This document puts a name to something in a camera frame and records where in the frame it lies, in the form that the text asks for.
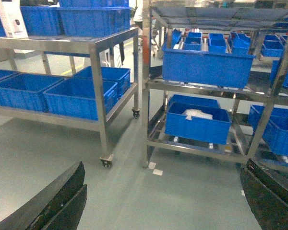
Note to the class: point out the blue crate with white bag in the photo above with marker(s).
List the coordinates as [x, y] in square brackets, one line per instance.
[214, 130]

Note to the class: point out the steel wheeled cart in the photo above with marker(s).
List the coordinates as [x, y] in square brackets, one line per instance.
[78, 45]

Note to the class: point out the steel rack shelf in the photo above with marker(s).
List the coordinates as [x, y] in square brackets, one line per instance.
[257, 16]

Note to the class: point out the large blue crate on rack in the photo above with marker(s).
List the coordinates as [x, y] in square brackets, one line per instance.
[210, 68]

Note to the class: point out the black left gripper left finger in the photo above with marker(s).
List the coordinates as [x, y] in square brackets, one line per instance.
[59, 206]

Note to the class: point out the blue crate on cart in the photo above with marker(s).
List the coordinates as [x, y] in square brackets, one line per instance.
[72, 97]

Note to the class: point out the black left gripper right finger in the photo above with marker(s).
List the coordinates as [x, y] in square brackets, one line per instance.
[266, 192]

